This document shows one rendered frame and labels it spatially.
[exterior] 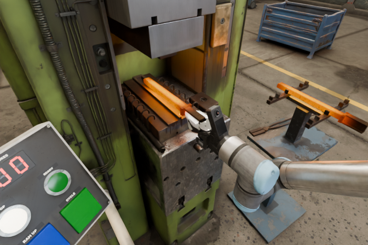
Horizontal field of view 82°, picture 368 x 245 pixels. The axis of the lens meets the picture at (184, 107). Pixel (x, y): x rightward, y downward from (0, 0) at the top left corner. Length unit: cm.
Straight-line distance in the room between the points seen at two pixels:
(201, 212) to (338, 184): 104
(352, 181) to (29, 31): 86
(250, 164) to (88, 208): 44
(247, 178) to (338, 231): 137
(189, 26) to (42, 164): 54
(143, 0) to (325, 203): 187
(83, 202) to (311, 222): 159
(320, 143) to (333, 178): 74
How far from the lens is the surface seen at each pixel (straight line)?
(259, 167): 64
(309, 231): 187
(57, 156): 60
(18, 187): 59
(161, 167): 86
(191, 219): 153
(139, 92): 103
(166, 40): 66
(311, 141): 137
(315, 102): 117
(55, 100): 77
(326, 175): 68
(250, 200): 73
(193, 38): 72
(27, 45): 70
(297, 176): 73
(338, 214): 204
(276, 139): 130
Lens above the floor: 153
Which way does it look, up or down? 36 degrees down
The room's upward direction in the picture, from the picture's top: straight up
